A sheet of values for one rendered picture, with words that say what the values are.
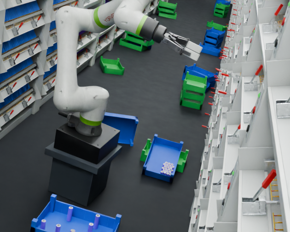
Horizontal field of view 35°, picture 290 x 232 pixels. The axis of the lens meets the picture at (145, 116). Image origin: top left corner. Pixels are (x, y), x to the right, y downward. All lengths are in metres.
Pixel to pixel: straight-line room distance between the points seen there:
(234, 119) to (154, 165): 1.44
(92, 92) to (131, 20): 0.54
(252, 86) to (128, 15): 0.74
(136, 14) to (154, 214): 1.18
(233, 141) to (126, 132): 1.87
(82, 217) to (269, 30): 1.06
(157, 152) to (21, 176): 0.92
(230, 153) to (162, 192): 1.45
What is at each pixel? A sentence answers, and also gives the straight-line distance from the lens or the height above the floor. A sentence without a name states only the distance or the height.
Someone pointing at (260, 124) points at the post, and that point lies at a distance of 0.95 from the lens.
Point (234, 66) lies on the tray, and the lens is 2.35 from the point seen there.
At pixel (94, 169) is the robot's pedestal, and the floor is 0.27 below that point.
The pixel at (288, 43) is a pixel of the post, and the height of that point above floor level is 1.35.
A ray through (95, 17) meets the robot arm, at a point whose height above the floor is 0.99.
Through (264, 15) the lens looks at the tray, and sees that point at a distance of 1.59.
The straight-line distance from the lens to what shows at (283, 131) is 0.71.
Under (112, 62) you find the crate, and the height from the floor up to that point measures 0.03.
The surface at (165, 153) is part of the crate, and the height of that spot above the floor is 0.09.
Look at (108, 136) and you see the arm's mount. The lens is 2.53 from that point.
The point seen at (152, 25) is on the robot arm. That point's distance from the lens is 2.01.
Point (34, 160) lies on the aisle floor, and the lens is 2.95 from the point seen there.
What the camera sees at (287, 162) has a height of 1.26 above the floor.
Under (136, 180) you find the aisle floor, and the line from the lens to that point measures 2.92.
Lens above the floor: 1.51
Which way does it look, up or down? 23 degrees down
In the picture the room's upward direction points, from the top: 13 degrees clockwise
